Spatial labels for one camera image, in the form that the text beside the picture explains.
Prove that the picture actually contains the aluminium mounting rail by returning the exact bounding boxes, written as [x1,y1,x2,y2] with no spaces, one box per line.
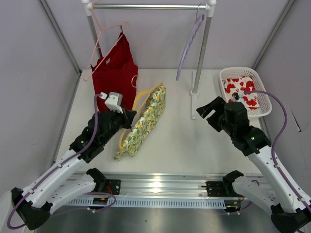
[63,172,273,197]

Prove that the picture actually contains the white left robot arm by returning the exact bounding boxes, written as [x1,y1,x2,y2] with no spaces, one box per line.
[11,108,137,230]

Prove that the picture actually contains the lemon print skirt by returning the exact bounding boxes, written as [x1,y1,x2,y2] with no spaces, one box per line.
[113,84,166,161]

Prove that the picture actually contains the purple clothes hanger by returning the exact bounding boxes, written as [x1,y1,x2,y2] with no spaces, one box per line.
[176,3,205,81]

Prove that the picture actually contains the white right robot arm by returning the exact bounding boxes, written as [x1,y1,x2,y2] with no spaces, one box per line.
[196,97,311,233]

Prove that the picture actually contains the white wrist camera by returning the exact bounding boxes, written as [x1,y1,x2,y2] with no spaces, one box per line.
[232,91,245,103]
[99,92,123,114]

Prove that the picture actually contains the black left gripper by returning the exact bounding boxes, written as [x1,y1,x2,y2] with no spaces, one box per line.
[101,104,136,145]

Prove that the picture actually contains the red garment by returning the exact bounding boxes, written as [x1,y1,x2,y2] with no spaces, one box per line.
[92,33,138,110]

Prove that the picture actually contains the white plastic basket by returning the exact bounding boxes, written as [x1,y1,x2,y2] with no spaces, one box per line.
[219,67,272,118]

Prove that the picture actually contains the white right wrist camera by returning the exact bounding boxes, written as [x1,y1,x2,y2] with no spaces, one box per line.
[232,91,245,103]

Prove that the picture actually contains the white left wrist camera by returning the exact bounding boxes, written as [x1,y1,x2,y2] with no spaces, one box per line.
[99,92,123,114]

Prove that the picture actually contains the pink clothes hanger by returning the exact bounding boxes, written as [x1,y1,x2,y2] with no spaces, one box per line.
[82,0,130,82]

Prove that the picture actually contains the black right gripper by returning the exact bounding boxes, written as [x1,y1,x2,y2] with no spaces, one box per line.
[196,97,236,137]

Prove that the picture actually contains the red poppy print cloth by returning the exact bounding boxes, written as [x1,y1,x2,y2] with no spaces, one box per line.
[222,76,259,110]

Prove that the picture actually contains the white metal clothes rack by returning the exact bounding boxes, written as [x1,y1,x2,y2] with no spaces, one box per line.
[95,0,217,120]

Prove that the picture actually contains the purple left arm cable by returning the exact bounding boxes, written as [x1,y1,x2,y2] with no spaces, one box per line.
[6,94,104,229]

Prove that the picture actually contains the white slotted cable duct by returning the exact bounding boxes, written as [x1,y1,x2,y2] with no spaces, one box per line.
[66,197,238,209]

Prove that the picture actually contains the yellow clothes hanger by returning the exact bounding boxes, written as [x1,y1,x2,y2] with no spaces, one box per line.
[119,82,163,150]

